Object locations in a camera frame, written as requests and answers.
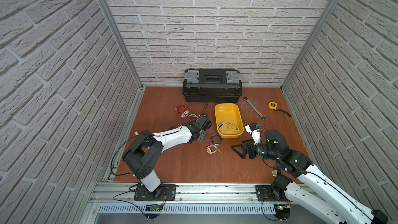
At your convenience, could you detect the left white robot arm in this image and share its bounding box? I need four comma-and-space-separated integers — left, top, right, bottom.
122, 114, 212, 199

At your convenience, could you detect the aluminium floor rail left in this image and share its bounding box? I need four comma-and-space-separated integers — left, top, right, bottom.
104, 87, 146, 182

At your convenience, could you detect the aluminium corner post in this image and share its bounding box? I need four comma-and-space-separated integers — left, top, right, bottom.
280, 0, 340, 93
97, 0, 144, 90

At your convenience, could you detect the dark watch near base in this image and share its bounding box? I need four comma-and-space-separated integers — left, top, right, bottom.
272, 169, 280, 178

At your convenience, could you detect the white strap watch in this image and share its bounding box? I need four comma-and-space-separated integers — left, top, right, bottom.
188, 114, 199, 121

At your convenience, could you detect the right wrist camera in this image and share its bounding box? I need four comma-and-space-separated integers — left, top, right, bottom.
245, 123, 261, 145

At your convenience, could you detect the yellow tape measure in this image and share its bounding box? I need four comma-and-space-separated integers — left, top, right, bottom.
268, 101, 292, 117

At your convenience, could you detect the aluminium corner post left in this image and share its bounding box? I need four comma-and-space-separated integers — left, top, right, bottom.
97, 0, 144, 90

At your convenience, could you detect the blue translucent watch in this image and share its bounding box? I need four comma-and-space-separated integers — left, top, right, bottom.
210, 133, 222, 146

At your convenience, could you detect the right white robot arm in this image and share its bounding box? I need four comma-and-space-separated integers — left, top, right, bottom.
231, 123, 388, 224

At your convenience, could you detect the aluminium corner post right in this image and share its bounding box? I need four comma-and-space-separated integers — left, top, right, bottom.
280, 0, 340, 93

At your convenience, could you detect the silver wrench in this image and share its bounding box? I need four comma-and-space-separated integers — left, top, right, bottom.
243, 97, 267, 121

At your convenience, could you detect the purple white toy watch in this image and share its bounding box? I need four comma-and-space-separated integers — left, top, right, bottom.
180, 110, 189, 118

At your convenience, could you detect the yellow plastic tray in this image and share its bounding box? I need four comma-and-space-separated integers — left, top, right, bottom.
215, 103, 245, 140

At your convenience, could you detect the black plastic toolbox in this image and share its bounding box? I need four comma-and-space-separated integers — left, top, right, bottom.
182, 68, 243, 103

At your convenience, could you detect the red translucent watch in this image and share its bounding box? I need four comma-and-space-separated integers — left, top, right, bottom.
175, 105, 187, 114

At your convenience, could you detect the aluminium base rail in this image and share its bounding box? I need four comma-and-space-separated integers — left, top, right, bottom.
89, 183, 294, 216

